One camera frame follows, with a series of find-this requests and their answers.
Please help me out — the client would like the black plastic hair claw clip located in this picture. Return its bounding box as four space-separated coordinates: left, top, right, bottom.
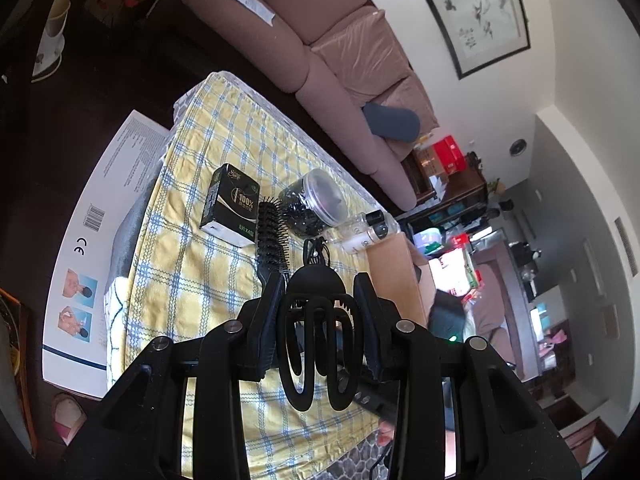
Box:
276 264 364 412

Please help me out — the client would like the black round hairbrush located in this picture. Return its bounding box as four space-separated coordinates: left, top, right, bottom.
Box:
256 198 290 286

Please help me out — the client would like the clear bottle with black cap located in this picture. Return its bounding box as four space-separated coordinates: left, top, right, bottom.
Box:
322 209 400 254

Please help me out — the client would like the black and gold box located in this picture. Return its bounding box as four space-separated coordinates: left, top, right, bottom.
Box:
200 164 260 248

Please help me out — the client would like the cardboard box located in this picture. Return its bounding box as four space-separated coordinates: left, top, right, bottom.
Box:
367 233 436 327

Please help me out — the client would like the yellow plaid tablecloth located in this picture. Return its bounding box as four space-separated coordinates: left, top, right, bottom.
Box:
104 72 378 479

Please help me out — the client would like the white product box with pictures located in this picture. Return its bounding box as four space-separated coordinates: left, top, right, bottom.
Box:
41 110 169 399

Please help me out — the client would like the clear jar with dark contents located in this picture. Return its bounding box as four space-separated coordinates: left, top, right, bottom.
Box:
278 169 348 238

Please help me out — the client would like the red box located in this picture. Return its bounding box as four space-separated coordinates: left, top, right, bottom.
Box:
433 136 468 176

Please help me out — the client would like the dark blue cushion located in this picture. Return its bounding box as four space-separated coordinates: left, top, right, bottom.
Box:
362 102 420 143

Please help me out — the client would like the pink brown sofa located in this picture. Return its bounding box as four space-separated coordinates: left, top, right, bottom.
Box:
182 0 438 211

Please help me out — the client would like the framed bird painting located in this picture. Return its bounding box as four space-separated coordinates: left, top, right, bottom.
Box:
426 0 530 79

